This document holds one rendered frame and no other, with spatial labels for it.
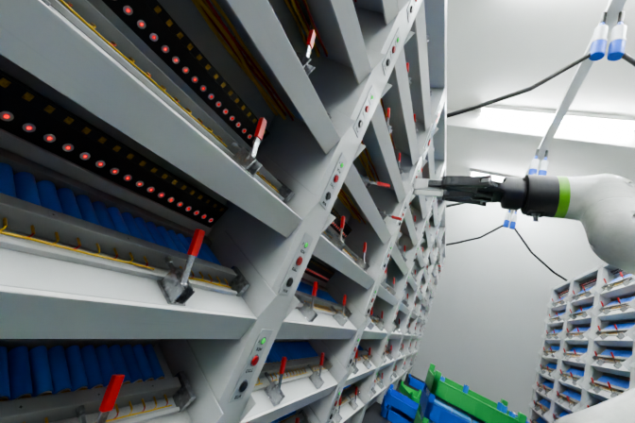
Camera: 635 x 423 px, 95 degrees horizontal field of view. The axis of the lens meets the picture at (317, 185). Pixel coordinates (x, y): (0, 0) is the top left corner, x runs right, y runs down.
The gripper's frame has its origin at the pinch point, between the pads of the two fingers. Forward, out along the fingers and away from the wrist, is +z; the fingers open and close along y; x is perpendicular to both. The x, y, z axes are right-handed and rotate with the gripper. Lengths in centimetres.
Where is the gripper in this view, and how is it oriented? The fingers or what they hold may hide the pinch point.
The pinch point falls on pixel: (427, 187)
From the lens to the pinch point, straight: 81.2
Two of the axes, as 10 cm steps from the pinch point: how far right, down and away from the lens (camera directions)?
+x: 2.5, -9.0, 3.6
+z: -8.9, -0.7, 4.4
